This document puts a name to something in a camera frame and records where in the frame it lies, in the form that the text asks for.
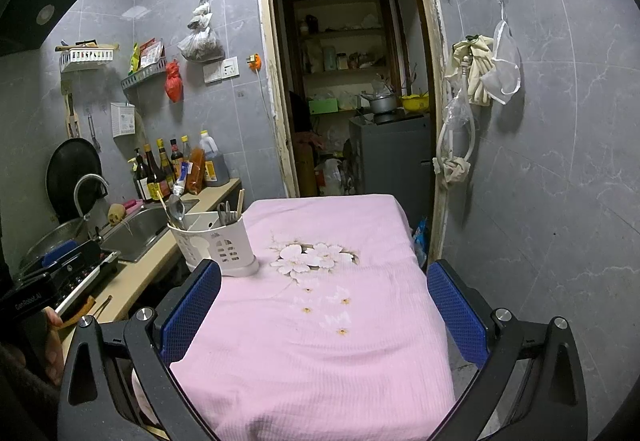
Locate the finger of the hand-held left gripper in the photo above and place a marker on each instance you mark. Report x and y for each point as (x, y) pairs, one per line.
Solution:
(60, 253)
(89, 248)

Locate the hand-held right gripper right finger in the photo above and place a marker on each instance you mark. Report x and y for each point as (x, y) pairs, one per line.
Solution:
(455, 316)

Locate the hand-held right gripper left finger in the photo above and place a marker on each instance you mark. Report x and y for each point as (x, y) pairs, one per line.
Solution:
(192, 316)

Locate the white utensil holder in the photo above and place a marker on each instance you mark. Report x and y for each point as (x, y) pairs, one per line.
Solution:
(225, 246)

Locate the wooden chopstick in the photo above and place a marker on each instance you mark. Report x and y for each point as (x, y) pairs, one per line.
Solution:
(242, 202)
(161, 200)
(238, 203)

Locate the metal spoon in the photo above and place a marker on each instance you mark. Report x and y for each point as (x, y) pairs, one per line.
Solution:
(174, 207)
(182, 217)

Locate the person's left forearm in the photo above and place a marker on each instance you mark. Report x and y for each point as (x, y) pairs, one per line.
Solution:
(20, 396)

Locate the person's left hand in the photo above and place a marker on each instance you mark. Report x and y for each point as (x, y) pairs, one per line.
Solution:
(52, 321)

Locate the metal basin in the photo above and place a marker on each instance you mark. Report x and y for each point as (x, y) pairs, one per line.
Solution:
(50, 235)

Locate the black stove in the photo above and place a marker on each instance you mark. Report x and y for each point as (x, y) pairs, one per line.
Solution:
(85, 280)

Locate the loofah scrubber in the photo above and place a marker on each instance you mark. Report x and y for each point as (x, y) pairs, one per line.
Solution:
(116, 215)

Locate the steel sink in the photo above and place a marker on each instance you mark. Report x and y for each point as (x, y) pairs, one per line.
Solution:
(145, 226)

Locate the pink sponge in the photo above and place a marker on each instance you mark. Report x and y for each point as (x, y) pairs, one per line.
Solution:
(133, 205)

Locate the curved metal faucet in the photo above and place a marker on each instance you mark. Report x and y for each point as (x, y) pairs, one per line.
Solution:
(82, 183)

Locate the black wok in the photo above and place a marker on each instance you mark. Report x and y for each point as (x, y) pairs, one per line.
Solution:
(67, 171)

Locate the black pump bottle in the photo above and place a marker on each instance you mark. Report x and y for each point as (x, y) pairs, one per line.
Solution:
(141, 181)

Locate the blue packet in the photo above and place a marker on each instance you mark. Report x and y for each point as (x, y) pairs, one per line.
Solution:
(421, 236)

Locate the dark sauce bottle yellow cap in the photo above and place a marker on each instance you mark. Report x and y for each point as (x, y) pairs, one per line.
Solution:
(166, 163)

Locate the dark sauce bottle black cap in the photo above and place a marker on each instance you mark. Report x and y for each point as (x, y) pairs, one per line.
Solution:
(176, 156)

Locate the pink floral cloth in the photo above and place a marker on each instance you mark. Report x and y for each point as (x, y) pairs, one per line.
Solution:
(320, 346)

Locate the hanging wooden spatula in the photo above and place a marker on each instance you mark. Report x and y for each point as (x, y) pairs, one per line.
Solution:
(70, 118)

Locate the orange seasoning packet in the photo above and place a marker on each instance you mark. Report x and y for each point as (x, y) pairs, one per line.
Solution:
(196, 171)

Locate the clear bottle yellow cap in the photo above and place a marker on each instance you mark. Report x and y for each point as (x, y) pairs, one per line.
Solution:
(186, 148)

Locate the large oil jug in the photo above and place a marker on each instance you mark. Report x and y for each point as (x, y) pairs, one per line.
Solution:
(215, 166)

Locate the grey fridge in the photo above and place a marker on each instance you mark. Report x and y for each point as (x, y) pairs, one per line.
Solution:
(395, 161)

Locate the orange tall container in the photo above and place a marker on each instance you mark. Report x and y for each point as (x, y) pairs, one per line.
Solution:
(305, 171)

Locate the red plastic bag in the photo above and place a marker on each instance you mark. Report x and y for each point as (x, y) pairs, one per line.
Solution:
(173, 83)

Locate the white plastic bag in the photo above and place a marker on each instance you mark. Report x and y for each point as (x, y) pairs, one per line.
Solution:
(330, 178)

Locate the white basket shelf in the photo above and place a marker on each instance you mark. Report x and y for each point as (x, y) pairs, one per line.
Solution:
(85, 57)

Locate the yellow-green snack packet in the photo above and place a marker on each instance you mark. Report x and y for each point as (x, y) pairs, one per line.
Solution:
(135, 58)

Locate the clear plastic bag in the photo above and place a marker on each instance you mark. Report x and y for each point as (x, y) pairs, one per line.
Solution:
(457, 113)

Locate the red snack packet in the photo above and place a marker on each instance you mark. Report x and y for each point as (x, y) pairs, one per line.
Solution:
(151, 52)

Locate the yellow basin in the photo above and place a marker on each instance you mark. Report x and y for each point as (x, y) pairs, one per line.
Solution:
(415, 103)

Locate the metal cooking pot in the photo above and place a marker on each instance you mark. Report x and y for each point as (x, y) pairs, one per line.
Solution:
(382, 105)

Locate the black cloth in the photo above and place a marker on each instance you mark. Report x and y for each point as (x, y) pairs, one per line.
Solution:
(299, 113)

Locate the hanging bag of dried goods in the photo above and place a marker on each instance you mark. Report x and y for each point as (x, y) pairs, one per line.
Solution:
(200, 46)

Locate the beige rubber gloves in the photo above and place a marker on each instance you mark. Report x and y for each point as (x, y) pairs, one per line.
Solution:
(482, 71)

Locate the green box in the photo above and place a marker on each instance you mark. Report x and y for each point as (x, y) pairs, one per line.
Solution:
(324, 106)

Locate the black range hood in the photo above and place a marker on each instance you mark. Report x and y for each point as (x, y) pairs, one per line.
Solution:
(45, 1)

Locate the wooden shelf unit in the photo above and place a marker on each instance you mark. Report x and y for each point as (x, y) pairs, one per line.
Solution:
(345, 33)

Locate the white wall box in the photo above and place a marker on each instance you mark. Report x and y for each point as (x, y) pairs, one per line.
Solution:
(123, 120)

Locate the metal wall rack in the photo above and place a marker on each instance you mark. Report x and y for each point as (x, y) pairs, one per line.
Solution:
(142, 77)

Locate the white wall socket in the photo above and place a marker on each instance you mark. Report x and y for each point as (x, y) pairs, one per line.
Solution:
(222, 69)

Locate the orange wall plug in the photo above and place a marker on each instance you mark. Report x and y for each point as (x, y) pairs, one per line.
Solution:
(255, 62)

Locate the worn door frame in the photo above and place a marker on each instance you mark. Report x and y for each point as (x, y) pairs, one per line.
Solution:
(265, 71)

